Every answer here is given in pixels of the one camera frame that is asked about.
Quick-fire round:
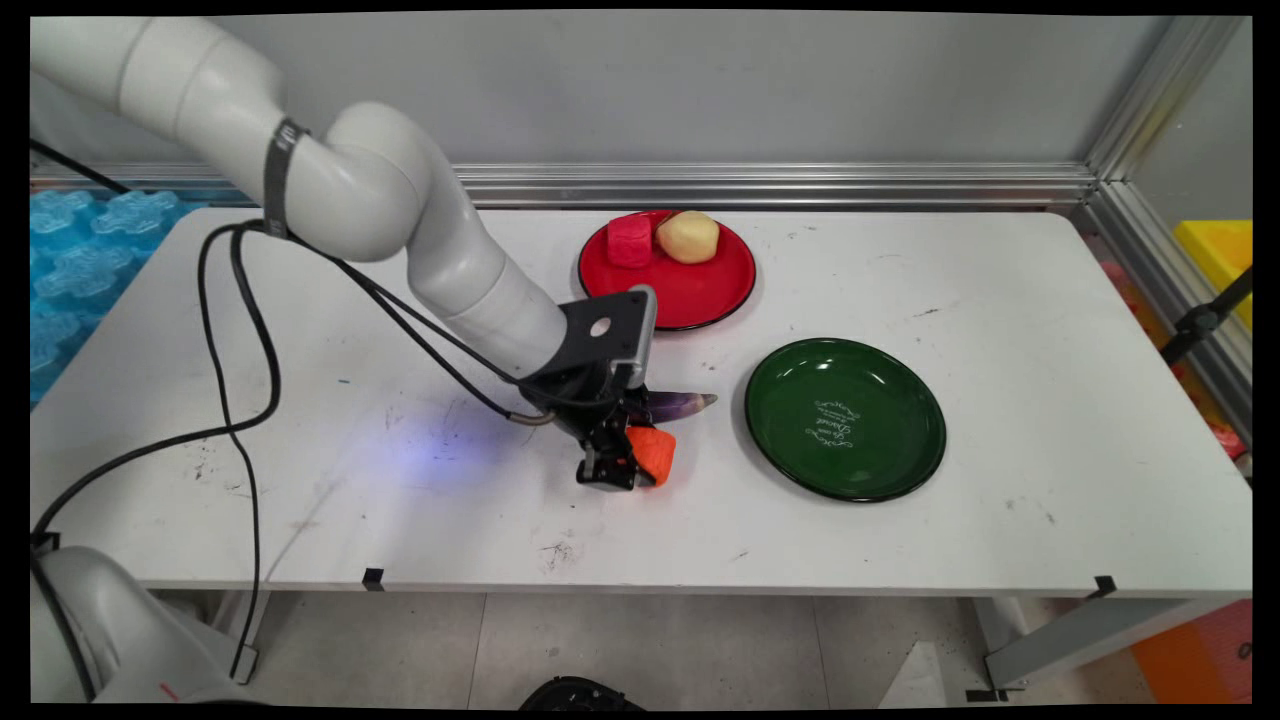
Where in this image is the blue foam floor mat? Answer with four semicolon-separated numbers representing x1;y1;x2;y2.
30;188;206;409

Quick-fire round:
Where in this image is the black strap on arm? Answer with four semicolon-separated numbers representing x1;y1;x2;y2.
262;118;311;241

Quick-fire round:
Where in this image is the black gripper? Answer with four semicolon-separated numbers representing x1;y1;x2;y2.
520;362;653;492

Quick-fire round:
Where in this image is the green enamel plate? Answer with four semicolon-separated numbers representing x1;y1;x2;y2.
744;337;948;503

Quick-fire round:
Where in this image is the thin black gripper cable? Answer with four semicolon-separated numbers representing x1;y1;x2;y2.
300;240;531;393

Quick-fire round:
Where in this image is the black silver wrist camera box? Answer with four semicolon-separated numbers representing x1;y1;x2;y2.
553;286;659;389

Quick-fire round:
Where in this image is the red enamel plate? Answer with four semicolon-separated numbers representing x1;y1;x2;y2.
577;209;757;332

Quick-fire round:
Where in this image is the long black hanging cable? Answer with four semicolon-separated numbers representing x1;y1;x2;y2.
30;222;263;546
228;226;283;683

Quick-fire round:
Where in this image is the purple toy eggplant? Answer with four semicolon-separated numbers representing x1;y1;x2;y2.
647;391;719;422

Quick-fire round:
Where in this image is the grey table leg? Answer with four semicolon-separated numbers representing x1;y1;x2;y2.
205;590;273;686
962;596;1216;693

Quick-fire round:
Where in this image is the yellow plastic bin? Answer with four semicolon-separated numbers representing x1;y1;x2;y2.
1172;219;1253;333

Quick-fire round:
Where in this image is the beige toy potato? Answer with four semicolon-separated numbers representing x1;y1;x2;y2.
655;210;721;265

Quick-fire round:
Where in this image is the slanted aluminium frame post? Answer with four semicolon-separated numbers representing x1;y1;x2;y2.
1070;15;1253;446

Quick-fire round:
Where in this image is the pink toy food block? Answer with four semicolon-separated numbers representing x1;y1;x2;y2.
606;214;654;269

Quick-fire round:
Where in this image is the black cable with silver plug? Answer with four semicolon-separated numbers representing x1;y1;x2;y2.
262;222;557;429

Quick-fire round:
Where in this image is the black clamp stand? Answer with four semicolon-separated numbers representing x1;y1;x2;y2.
1158;268;1253;367

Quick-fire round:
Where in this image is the orange box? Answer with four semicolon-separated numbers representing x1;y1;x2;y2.
1130;598;1253;704

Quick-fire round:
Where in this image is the horizontal aluminium frame rail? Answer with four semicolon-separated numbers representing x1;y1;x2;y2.
30;160;1101;211

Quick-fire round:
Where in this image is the black round floor object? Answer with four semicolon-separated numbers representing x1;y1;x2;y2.
518;676;646;711

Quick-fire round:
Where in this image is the orange toy carrot piece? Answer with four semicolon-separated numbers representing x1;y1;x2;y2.
627;426;677;487

